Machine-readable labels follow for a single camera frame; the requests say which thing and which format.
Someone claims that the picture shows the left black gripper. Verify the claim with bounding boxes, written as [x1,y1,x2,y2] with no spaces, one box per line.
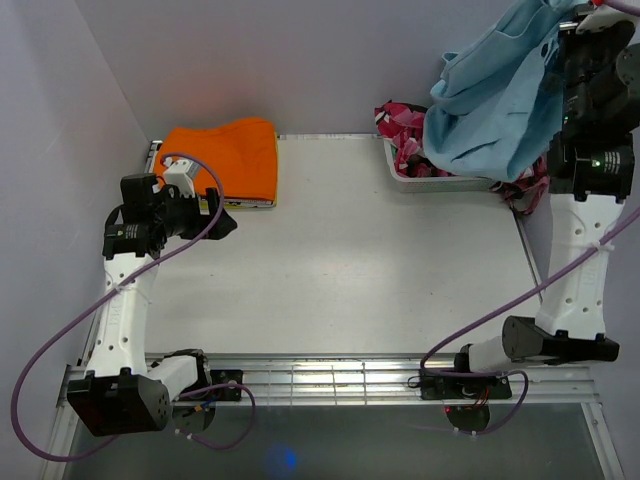
[154,188,237,241]

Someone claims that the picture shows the light blue trousers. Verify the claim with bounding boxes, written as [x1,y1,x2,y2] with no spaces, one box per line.
[423,1,577,182]

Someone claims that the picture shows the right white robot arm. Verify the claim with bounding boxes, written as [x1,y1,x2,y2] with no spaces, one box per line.
[451,18,639,397]

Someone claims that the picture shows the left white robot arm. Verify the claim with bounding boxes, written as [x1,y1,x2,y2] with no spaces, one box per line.
[67,174,237,437]

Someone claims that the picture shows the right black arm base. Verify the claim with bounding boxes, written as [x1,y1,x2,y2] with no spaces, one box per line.
[418,372,512,401]

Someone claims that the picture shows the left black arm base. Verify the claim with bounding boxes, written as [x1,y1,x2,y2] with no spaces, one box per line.
[177,369,244,403]

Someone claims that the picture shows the folded yellow patterned trousers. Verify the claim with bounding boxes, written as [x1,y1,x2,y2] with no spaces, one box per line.
[224,198,277,209]

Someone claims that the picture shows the folded orange trousers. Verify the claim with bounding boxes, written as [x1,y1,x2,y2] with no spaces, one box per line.
[153,117,278,201]

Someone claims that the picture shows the pink camouflage trousers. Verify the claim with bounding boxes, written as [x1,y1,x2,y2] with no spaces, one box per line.
[374,101,549,216]

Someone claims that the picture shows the white plastic basket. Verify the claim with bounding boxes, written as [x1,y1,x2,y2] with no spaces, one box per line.
[383,140,496,193]

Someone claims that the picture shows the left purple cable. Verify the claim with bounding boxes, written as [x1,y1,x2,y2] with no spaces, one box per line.
[11,151,257,462]

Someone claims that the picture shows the purple cable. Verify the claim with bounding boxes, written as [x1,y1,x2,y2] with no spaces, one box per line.
[11,151,257,462]
[409,0,640,437]

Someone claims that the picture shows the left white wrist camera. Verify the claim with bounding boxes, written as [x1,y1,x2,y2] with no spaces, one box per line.
[162,156,200,197]

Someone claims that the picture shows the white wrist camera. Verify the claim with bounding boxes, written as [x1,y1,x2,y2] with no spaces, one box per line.
[162,156,200,197]
[574,0,639,35]

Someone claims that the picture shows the aluminium mounting rail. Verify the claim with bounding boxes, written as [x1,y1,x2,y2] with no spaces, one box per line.
[55,352,600,407]

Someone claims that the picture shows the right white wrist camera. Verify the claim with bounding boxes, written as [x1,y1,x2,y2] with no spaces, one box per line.
[574,0,639,35]

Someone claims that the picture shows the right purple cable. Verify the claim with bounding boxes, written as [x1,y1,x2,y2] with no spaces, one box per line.
[409,0,640,437]

